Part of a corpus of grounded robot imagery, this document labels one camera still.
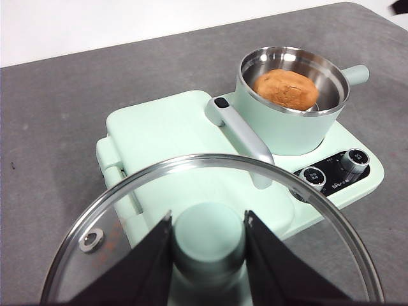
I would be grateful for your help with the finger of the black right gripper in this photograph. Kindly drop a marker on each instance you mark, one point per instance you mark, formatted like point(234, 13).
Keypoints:
point(400, 7)

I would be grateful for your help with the mint green griddle cover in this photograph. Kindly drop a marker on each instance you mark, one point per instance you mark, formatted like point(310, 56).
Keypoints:
point(165, 127)

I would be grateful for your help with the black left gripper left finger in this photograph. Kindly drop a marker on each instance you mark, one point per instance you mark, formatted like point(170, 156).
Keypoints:
point(140, 274)

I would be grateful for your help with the mint green breakfast machine base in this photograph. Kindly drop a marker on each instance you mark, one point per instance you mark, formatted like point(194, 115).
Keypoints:
point(373, 180)

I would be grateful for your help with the brown potato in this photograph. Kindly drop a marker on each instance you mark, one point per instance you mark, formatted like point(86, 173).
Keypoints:
point(283, 89)

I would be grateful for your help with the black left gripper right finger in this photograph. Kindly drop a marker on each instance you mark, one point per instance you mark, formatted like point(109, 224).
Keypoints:
point(280, 277)

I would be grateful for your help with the silver dial knob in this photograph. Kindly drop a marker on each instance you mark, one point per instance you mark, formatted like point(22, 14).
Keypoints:
point(313, 178)
point(356, 160)

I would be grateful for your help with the glass lid with green knob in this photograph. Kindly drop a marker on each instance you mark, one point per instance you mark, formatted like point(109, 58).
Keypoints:
point(207, 229)

